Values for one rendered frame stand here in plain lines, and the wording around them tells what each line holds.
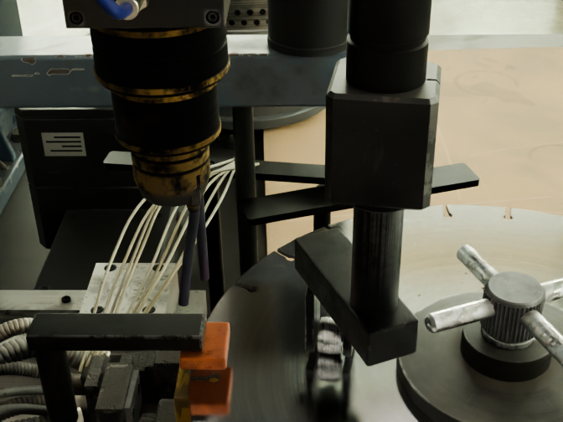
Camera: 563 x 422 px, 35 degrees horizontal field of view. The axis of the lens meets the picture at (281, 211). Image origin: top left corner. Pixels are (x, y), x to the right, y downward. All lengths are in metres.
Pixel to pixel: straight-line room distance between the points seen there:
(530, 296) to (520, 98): 0.83
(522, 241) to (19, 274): 0.53
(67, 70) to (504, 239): 0.31
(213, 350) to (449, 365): 0.12
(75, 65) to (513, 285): 0.33
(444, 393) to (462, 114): 0.78
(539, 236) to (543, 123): 0.61
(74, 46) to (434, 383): 0.34
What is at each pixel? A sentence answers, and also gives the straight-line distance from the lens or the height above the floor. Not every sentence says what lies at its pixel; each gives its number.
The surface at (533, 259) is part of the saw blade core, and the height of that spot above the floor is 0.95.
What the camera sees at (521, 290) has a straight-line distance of 0.45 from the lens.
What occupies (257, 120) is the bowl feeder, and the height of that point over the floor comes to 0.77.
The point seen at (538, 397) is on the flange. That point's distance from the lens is 0.46.
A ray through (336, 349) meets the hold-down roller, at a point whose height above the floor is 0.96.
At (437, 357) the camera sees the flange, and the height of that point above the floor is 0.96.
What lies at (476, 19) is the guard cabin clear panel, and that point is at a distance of 1.54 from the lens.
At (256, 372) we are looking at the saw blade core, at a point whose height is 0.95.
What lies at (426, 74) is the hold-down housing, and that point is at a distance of 0.36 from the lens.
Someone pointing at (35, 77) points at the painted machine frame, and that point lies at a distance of 0.63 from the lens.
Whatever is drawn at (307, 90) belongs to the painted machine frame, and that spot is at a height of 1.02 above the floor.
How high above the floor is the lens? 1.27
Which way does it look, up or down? 32 degrees down
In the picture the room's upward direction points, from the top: 1 degrees counter-clockwise
